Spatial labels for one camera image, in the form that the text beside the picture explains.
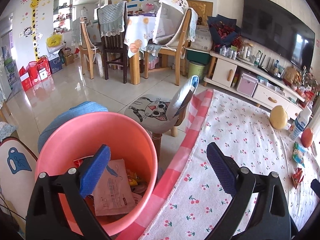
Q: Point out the giraffe height wall sticker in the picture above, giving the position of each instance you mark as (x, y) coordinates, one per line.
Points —
(39, 18)

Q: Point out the pink paper packet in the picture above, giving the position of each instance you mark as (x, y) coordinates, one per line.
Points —
(112, 194)

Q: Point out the black television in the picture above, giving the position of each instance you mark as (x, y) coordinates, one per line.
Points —
(277, 29)

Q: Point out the green waste bin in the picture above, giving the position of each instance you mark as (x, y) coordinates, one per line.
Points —
(196, 68)

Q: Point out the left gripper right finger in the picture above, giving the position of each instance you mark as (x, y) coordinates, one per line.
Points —
(258, 207)

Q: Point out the blue cartoon snack wrapper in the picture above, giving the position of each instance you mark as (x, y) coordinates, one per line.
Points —
(298, 154)

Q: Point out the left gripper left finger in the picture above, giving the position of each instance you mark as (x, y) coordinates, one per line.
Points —
(57, 208)

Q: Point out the small red snack wrapper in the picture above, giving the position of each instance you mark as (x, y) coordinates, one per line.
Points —
(297, 178)

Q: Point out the white milk bottle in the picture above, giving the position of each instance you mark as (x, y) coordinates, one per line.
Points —
(299, 123)

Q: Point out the dark wooden chair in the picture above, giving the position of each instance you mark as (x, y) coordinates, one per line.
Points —
(112, 21)

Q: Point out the cherry print tablecloth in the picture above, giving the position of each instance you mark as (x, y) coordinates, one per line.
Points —
(192, 195)

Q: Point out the cat print stool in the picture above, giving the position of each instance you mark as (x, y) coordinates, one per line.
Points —
(159, 115)

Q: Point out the pink plastic trash bucket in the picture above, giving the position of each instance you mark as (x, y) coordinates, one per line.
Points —
(82, 136)

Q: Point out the red apple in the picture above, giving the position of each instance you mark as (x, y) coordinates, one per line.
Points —
(307, 137)

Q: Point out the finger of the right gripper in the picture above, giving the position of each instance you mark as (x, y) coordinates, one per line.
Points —
(315, 185)

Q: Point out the dark red flower bouquet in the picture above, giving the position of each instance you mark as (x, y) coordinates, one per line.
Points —
(224, 32)

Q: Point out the yellow pear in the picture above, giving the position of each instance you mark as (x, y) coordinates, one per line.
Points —
(278, 117)

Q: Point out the light wooden chair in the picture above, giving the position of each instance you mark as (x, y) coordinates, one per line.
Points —
(89, 53)
(167, 50)

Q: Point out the pink storage box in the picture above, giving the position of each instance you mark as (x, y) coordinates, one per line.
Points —
(247, 83)

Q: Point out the dining table with cloth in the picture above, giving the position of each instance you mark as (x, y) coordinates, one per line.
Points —
(138, 33)

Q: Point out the white TV cabinet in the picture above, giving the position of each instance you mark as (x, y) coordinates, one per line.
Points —
(224, 73)

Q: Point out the yellow plastic bag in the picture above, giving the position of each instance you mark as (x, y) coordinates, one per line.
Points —
(54, 40)

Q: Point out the red gift bags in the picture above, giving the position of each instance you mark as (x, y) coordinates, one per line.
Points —
(34, 73)

